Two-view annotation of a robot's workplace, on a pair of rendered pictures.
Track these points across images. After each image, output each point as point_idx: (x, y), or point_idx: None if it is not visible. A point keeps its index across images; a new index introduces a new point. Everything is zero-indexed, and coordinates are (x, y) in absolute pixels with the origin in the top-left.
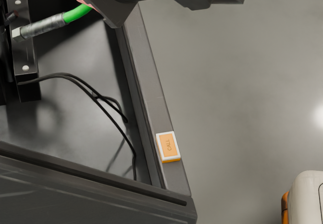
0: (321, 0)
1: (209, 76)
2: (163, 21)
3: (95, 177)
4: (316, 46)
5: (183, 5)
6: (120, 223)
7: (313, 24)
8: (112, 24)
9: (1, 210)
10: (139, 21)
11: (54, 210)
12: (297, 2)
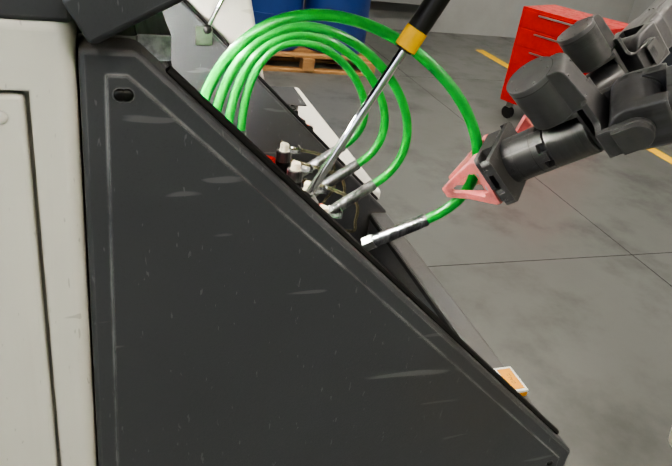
0: (513, 334)
1: None
2: None
3: (492, 368)
4: (521, 379)
5: (611, 154)
6: (499, 446)
7: (511, 357)
8: (510, 197)
9: (400, 401)
10: (431, 275)
11: (448, 410)
12: (489, 336)
